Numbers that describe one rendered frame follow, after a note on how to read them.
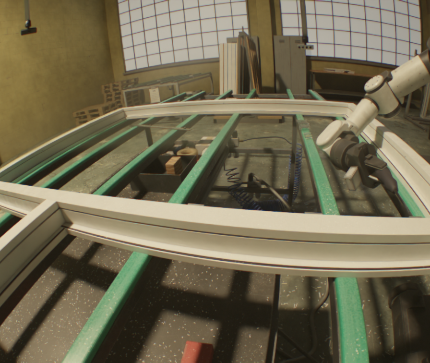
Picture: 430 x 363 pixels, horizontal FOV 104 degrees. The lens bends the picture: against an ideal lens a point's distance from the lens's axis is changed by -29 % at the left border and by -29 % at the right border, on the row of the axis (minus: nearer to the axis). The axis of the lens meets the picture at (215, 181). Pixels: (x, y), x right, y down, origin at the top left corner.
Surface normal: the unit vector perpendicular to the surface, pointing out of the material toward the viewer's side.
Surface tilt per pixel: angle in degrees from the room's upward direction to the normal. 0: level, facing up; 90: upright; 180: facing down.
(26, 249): 90
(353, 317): 0
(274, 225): 0
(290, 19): 90
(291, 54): 90
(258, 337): 0
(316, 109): 90
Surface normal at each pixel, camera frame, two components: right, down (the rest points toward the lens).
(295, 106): -0.26, 0.48
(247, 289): -0.09, -0.88
